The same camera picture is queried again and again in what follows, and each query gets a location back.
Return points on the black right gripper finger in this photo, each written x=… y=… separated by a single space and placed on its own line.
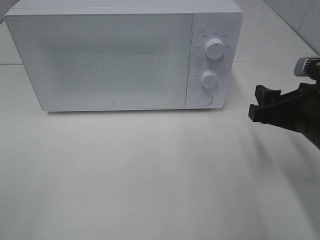
x=284 y=116
x=274 y=98

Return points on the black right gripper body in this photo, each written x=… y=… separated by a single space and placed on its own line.
x=308 y=112

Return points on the white timer knob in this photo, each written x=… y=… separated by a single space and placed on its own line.
x=209 y=79

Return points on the round white door button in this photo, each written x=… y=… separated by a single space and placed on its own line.
x=205 y=99

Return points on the white microwave door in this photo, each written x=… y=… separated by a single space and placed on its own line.
x=105 y=62

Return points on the upper white power knob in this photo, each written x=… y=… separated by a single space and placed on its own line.
x=214 y=48

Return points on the white microwave oven body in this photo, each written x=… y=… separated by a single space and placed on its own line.
x=211 y=18

